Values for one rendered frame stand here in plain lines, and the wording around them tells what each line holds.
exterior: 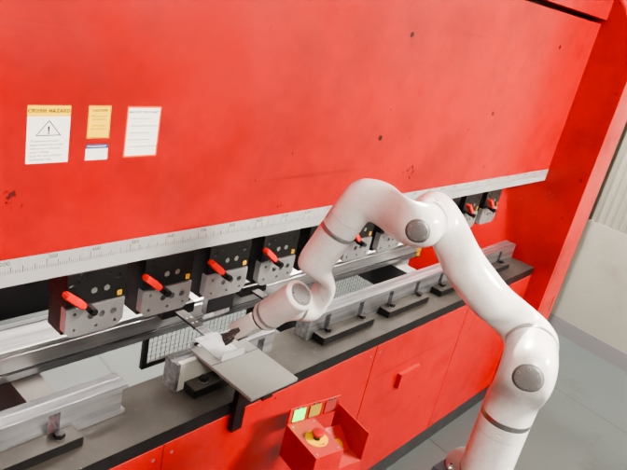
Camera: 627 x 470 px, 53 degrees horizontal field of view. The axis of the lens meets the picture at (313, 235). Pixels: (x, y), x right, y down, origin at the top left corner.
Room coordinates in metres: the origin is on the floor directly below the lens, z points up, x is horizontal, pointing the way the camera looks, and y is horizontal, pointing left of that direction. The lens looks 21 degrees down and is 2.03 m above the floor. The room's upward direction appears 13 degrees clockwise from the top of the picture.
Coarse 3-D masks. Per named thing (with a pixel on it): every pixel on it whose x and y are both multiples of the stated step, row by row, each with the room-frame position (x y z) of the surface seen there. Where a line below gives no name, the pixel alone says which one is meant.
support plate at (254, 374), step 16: (192, 352) 1.54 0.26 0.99; (208, 352) 1.55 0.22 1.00; (256, 352) 1.60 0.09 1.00; (224, 368) 1.49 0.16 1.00; (240, 368) 1.50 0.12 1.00; (256, 368) 1.52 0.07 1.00; (272, 368) 1.54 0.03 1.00; (240, 384) 1.43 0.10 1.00; (256, 384) 1.45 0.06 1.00; (272, 384) 1.46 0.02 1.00
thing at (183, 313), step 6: (192, 300) 1.78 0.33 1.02; (186, 306) 1.75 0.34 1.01; (192, 306) 1.77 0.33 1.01; (162, 312) 1.69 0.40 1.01; (168, 312) 1.70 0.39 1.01; (174, 312) 1.72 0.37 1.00; (180, 312) 1.72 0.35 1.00; (186, 312) 1.73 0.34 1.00; (162, 318) 1.69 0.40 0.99; (180, 318) 1.70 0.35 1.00; (186, 318) 1.69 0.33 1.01; (192, 318) 1.70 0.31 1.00; (192, 324) 1.67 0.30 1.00; (198, 324) 1.68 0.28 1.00; (198, 330) 1.64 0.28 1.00; (204, 330) 1.65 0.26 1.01; (210, 330) 1.66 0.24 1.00
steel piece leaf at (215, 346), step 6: (198, 342) 1.58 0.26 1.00; (204, 342) 1.59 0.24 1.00; (210, 342) 1.60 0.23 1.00; (216, 342) 1.60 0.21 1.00; (222, 342) 1.61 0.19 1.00; (204, 348) 1.56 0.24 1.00; (210, 348) 1.57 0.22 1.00; (216, 348) 1.58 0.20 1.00; (222, 348) 1.58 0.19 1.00; (228, 348) 1.59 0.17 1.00; (234, 348) 1.60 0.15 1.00; (216, 354) 1.54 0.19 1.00; (222, 354) 1.55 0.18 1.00; (228, 354) 1.53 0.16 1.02; (234, 354) 1.55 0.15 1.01; (240, 354) 1.57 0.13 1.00; (222, 360) 1.52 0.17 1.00
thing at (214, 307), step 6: (204, 300) 1.59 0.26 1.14; (210, 300) 1.59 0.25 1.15; (216, 300) 1.61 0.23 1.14; (222, 300) 1.62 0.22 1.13; (228, 300) 1.64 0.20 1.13; (204, 306) 1.58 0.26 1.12; (210, 306) 1.59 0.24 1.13; (216, 306) 1.61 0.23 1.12; (222, 306) 1.63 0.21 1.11; (228, 306) 1.64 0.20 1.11; (204, 312) 1.58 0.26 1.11; (210, 312) 1.59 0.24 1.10; (216, 312) 1.63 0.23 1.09; (222, 312) 1.64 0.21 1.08; (204, 318) 1.59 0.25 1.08
